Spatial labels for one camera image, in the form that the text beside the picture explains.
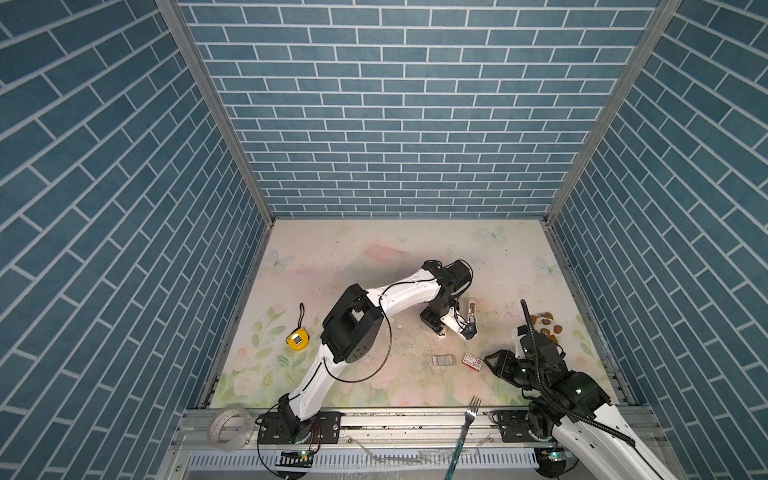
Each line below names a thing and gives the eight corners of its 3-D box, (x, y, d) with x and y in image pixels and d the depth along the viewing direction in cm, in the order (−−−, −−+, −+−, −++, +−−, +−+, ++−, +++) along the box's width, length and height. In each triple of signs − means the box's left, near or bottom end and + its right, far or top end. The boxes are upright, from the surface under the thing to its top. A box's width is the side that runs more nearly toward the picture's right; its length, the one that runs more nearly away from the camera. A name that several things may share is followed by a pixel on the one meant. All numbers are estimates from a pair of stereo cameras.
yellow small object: (295, 354, 88) (292, 350, 85) (288, 341, 90) (285, 337, 88) (312, 343, 90) (310, 339, 88) (304, 330, 93) (302, 326, 90)
